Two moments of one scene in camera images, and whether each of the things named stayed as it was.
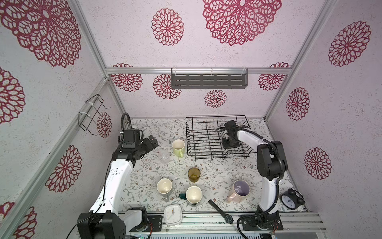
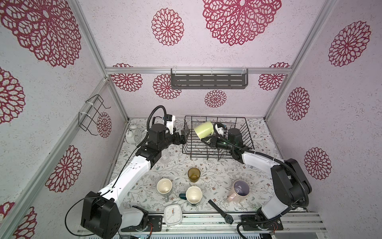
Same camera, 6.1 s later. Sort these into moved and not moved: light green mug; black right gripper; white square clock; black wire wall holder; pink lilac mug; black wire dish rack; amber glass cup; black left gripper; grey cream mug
Moved: black right gripper; light green mug; black left gripper
Not moved: white square clock; black wire dish rack; pink lilac mug; grey cream mug; amber glass cup; black wire wall holder
